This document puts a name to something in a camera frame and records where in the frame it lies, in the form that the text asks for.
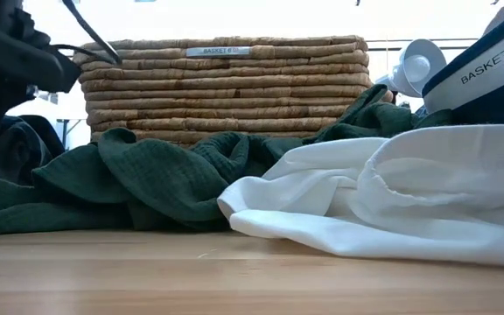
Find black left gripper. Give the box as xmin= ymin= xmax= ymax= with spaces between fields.
xmin=0 ymin=8 xmax=82 ymax=93

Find dark denim jeans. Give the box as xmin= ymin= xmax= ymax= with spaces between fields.
xmin=0 ymin=87 xmax=66 ymax=187

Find black pole stand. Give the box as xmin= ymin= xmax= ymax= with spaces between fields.
xmin=57 ymin=116 xmax=88 ymax=150

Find dark green muslin garment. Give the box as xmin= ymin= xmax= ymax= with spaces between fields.
xmin=0 ymin=83 xmax=454 ymax=236

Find woven wicker basket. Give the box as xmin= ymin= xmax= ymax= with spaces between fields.
xmin=72 ymin=34 xmax=372 ymax=148

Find white desk lamp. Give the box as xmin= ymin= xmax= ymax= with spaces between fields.
xmin=374 ymin=38 xmax=448 ymax=100

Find navy fabric bin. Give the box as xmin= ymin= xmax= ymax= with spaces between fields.
xmin=421 ymin=0 xmax=504 ymax=129

